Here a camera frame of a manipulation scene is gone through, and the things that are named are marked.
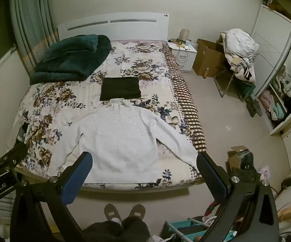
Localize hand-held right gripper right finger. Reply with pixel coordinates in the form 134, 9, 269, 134
196, 152, 279, 242

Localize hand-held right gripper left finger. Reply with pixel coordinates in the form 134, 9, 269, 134
9, 151, 93, 242

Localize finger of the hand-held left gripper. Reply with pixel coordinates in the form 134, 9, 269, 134
0, 142, 28, 173

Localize white knit sweater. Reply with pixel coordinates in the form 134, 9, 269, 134
50, 98, 199, 184

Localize pink folded clothes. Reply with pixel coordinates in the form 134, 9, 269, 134
260, 92, 274, 114

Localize teal folded clothes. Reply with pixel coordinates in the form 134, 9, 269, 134
271, 103, 287, 120

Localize pile of mixed clothes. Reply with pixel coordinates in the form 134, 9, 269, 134
232, 55, 257, 82

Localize small open cardboard box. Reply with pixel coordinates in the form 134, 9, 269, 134
227, 146, 254, 175

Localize black keyboard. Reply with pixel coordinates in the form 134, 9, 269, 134
231, 168, 261, 182

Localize brown slipper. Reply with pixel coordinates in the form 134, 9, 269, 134
104, 204, 123, 224
128, 204, 146, 219

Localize teal storage rack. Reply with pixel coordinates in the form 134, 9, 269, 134
164, 217, 239, 242

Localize bed with floral sheet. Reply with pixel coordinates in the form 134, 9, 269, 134
14, 40, 208, 193

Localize person's dark trousers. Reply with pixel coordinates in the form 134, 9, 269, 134
82, 215, 151, 242

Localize dark green slippers pair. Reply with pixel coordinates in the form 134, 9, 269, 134
245, 97, 262, 118

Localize metal folding chair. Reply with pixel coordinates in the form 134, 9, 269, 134
214, 67, 256, 99

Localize black folded garment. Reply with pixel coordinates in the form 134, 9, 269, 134
100, 77, 142, 101

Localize dark green plush blanket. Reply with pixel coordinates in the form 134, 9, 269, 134
29, 34, 111, 84

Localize white nightstand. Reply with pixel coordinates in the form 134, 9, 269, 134
167, 40, 198, 74

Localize large brown cardboard box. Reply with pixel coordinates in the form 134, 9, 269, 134
193, 39, 228, 78

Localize white bundled duvet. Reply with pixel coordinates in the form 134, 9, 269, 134
220, 28, 260, 63

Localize green striped curtain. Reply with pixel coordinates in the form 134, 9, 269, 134
9, 0, 60, 72

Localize white wardrobe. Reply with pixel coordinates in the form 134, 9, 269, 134
250, 4, 291, 135

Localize white bed headboard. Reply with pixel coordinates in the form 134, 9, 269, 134
57, 12, 170, 42

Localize clutter atop wardrobe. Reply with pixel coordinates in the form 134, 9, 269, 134
264, 0, 291, 18

